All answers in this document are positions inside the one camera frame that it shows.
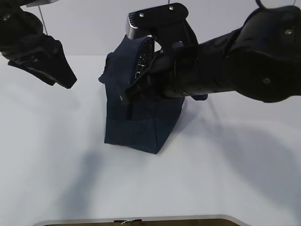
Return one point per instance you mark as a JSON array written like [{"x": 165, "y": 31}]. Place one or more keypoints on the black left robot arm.
[{"x": 14, "y": 20}]

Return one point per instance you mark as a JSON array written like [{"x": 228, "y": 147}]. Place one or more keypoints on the navy blue fabric bag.
[{"x": 144, "y": 126}]

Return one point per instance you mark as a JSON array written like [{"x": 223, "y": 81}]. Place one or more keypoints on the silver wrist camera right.
[{"x": 167, "y": 24}]

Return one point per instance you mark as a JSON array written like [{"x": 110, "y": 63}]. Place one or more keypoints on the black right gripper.
[{"x": 172, "y": 74}]

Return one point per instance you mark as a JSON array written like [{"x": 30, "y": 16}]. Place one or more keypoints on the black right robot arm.
[{"x": 260, "y": 60}]

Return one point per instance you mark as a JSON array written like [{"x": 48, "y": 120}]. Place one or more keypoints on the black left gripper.
[{"x": 38, "y": 51}]

